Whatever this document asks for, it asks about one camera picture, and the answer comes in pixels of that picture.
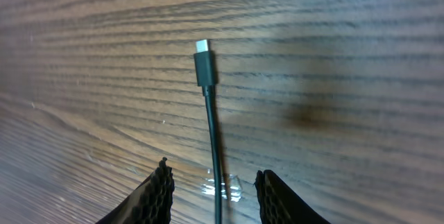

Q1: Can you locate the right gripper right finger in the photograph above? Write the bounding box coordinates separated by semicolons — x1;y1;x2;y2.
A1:
255;170;330;224

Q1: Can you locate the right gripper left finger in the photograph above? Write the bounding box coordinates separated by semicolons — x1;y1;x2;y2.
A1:
96;157;175;224

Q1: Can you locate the black USB-C charging cable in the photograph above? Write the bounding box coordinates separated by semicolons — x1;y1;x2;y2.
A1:
193;39;223;224

